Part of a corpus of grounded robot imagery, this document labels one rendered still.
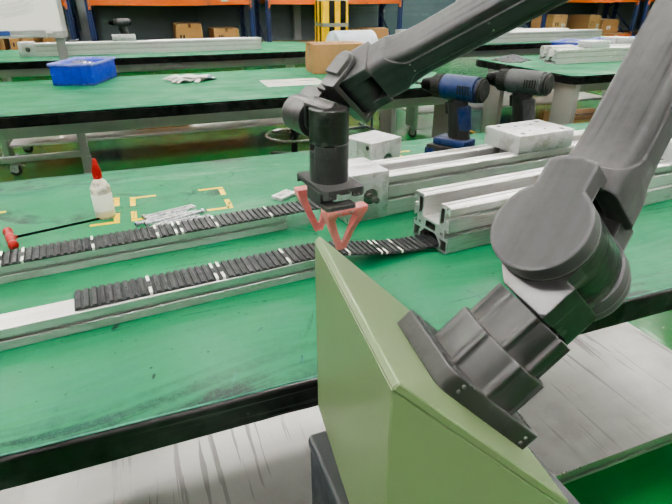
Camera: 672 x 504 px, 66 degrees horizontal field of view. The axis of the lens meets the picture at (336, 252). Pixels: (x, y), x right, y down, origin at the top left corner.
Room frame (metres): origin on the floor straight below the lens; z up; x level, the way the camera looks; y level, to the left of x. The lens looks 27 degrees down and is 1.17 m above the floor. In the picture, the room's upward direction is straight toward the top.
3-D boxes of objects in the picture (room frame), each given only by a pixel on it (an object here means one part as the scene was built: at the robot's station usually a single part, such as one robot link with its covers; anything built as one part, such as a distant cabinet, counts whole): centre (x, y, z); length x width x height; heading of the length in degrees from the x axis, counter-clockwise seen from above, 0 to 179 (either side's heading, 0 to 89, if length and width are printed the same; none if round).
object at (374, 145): (1.20, -0.09, 0.83); 0.11 x 0.10 x 0.10; 41
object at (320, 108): (0.74, 0.01, 1.01); 0.07 x 0.06 x 0.07; 30
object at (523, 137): (1.17, -0.44, 0.87); 0.16 x 0.11 x 0.07; 116
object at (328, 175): (0.74, 0.01, 0.95); 0.10 x 0.07 x 0.07; 27
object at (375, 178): (0.96, -0.04, 0.83); 0.12 x 0.09 x 0.10; 26
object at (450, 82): (1.33, -0.28, 0.89); 0.20 x 0.08 x 0.22; 48
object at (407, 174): (1.17, -0.44, 0.82); 0.80 x 0.10 x 0.09; 116
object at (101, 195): (0.95, 0.46, 0.84); 0.04 x 0.04 x 0.12
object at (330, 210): (0.71, 0.00, 0.88); 0.07 x 0.07 x 0.09; 27
